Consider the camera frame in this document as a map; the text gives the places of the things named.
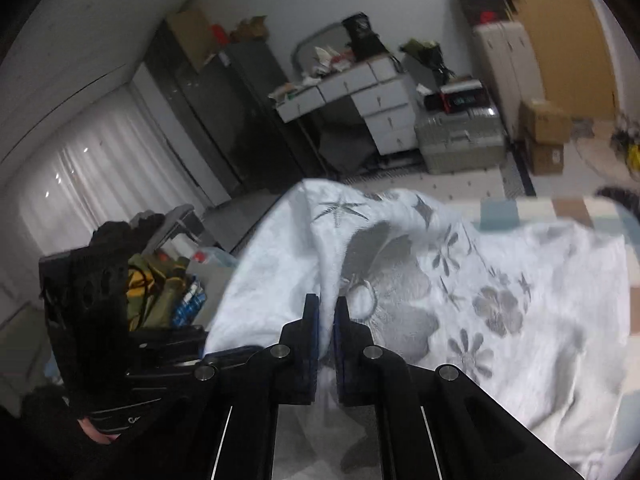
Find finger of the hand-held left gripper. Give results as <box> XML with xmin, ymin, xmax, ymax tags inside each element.
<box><xmin>125</xmin><ymin>355</ymin><xmax>201</xmax><ymax>396</ymax></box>
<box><xmin>131</xmin><ymin>326</ymin><xmax>209</xmax><ymax>357</ymax></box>

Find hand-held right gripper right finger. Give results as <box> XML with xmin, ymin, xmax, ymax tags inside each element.
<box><xmin>334</xmin><ymin>296</ymin><xmax>587</xmax><ymax>480</ymax></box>

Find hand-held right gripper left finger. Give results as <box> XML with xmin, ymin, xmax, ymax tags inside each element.
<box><xmin>140</xmin><ymin>294</ymin><xmax>321</xmax><ymax>480</ymax></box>

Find white printed sweatshirt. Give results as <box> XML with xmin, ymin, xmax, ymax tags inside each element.
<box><xmin>205</xmin><ymin>178</ymin><xmax>640</xmax><ymax>480</ymax></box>

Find person's left forearm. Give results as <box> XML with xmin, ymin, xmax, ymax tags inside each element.
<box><xmin>0</xmin><ymin>384</ymin><xmax>131</xmax><ymax>480</ymax></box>

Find person's left hand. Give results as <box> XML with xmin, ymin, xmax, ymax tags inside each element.
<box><xmin>79</xmin><ymin>416</ymin><xmax>122</xmax><ymax>445</ymax></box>

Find blue plaid shirt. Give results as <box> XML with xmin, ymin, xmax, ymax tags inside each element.
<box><xmin>171</xmin><ymin>281</ymin><xmax>207</xmax><ymax>327</ymax></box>

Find green yellow jacket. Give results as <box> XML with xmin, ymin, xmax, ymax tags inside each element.
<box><xmin>126</xmin><ymin>254</ymin><xmax>192</xmax><ymax>332</ymax></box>

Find grey chair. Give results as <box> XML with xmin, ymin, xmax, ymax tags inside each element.
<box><xmin>144</xmin><ymin>203</ymin><xmax>202</xmax><ymax>257</ymax></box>

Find white curtain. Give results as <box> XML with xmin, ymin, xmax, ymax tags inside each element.
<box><xmin>17</xmin><ymin>84</ymin><xmax>215</xmax><ymax>262</ymax></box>

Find dark grey cloth bag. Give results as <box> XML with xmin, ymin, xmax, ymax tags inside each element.
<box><xmin>319</xmin><ymin>119</ymin><xmax>382</xmax><ymax>172</ymax></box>

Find silver suitcase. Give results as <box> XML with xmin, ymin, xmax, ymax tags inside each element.
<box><xmin>414</xmin><ymin>105</ymin><xmax>507</xmax><ymax>177</ymax></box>

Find dark refrigerator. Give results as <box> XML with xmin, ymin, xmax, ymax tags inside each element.
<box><xmin>199</xmin><ymin>40</ymin><xmax>322</xmax><ymax>193</ymax></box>

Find white drawer desk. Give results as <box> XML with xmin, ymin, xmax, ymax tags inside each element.
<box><xmin>269</xmin><ymin>54</ymin><xmax>420</xmax><ymax>157</ymax></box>

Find desk clutter pile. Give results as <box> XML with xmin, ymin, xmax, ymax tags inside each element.
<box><xmin>269</xmin><ymin>44</ymin><xmax>362</xmax><ymax>102</ymax></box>

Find red black box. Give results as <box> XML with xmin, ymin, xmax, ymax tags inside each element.
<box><xmin>424</xmin><ymin>76</ymin><xmax>490</xmax><ymax>112</ymax></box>

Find cardboard box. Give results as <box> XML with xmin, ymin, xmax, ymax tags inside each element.
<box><xmin>519</xmin><ymin>99</ymin><xmax>572</xmax><ymax>144</ymax></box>
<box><xmin>524</xmin><ymin>139</ymin><xmax>567</xmax><ymax>177</ymax></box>

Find dark flower bouquet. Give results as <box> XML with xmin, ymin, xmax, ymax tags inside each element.
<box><xmin>399</xmin><ymin>36</ymin><xmax>445</xmax><ymax>85</ymax></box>

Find grey rounded mirror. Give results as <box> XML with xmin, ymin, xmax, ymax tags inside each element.
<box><xmin>291</xmin><ymin>21</ymin><xmax>352</xmax><ymax>70</ymax></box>

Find large flat cardboard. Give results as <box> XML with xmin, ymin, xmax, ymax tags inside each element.
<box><xmin>166</xmin><ymin>9</ymin><xmax>217</xmax><ymax>72</ymax></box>

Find black furry item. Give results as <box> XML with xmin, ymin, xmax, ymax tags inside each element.
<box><xmin>596</xmin><ymin>186</ymin><xmax>640</xmax><ymax>212</ymax></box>

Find open small cardboard boxes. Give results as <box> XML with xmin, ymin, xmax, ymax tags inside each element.
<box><xmin>231</xmin><ymin>15</ymin><xmax>269</xmax><ymax>44</ymax></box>

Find light floor rug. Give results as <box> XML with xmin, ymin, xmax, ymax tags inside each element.
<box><xmin>569</xmin><ymin>119</ymin><xmax>618</xmax><ymax>161</ymax></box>

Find pile of yellow white shoes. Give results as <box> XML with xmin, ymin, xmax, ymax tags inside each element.
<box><xmin>611</xmin><ymin>124</ymin><xmax>640</xmax><ymax>173</ymax></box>

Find black shoe box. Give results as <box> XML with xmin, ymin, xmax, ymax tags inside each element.
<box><xmin>456</xmin><ymin>0</ymin><xmax>518</xmax><ymax>27</ymax></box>

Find wooden door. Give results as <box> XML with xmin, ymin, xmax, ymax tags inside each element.
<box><xmin>472</xmin><ymin>0</ymin><xmax>620</xmax><ymax>122</ymax></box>

